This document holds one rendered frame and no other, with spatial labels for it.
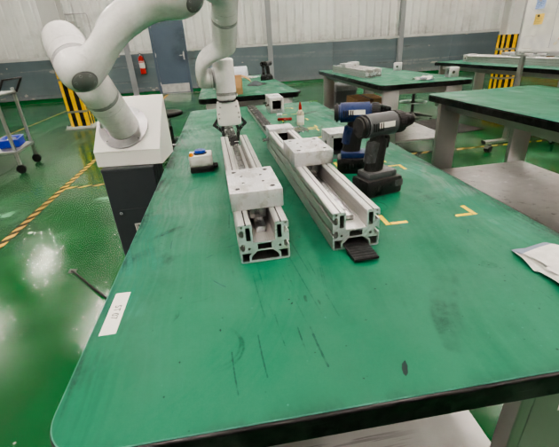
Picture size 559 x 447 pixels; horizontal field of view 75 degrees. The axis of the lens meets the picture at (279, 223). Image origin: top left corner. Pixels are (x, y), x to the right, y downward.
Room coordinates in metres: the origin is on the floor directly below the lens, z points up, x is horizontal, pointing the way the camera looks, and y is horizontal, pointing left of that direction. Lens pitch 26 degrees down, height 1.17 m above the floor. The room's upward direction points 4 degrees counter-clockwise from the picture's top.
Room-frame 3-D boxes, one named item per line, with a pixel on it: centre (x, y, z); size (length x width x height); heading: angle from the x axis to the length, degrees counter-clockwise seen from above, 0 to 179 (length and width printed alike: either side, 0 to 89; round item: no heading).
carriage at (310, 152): (1.05, -0.09, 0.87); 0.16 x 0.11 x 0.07; 9
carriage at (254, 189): (0.78, 0.06, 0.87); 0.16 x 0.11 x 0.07; 9
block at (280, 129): (1.49, -0.01, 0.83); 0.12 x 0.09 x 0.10; 99
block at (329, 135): (1.36, -0.22, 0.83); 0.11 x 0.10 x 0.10; 98
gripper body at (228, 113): (1.61, 0.19, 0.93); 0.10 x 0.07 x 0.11; 99
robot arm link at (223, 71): (1.61, 0.19, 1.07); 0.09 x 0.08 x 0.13; 104
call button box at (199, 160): (1.28, 0.26, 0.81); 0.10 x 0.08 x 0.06; 99
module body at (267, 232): (1.02, 0.09, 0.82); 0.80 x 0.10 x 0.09; 9
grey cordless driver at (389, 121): (0.97, -0.31, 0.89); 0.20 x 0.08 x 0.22; 113
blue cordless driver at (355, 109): (1.16, -0.29, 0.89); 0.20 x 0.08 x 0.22; 81
